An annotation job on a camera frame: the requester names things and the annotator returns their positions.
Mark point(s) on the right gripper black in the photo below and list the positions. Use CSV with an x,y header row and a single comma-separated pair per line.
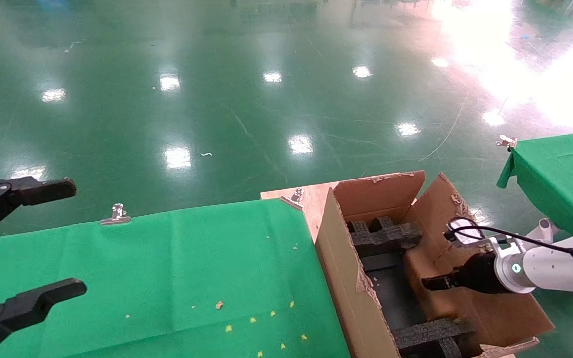
x,y
480,273

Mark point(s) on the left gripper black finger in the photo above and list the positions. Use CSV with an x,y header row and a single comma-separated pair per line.
x,y
23,191
33,306

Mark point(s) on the small taped cardboard box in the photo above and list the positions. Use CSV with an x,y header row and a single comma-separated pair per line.
x,y
418,266

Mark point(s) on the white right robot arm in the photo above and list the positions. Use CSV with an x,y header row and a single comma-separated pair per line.
x,y
555,268

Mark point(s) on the large open brown carton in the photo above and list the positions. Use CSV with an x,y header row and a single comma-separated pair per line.
x,y
341,258

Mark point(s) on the silver binder clip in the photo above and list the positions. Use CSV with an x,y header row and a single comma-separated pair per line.
x,y
116,215
507,142
295,196

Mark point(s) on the large green table cloth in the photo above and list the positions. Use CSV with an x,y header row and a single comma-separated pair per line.
x,y
167,268

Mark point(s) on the small green table cloth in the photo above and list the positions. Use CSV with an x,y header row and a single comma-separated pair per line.
x,y
565,174

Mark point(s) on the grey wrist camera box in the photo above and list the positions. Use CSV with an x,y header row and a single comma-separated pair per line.
x,y
465,233

